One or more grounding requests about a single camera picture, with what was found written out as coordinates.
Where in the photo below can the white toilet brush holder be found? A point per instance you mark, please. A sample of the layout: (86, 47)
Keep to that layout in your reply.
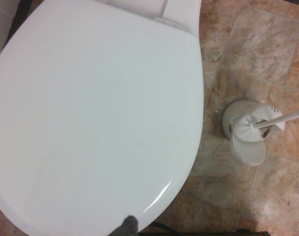
(247, 152)

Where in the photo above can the white toilet seat lid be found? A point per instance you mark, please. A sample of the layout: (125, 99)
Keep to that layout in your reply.
(95, 118)

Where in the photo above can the white porcelain toilet bowl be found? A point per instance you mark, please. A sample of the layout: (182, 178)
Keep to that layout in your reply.
(186, 17)

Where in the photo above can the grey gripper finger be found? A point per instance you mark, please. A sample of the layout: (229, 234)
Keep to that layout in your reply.
(129, 226)

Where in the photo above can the white toilet brush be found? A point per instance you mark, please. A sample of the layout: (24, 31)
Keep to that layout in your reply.
(252, 129)

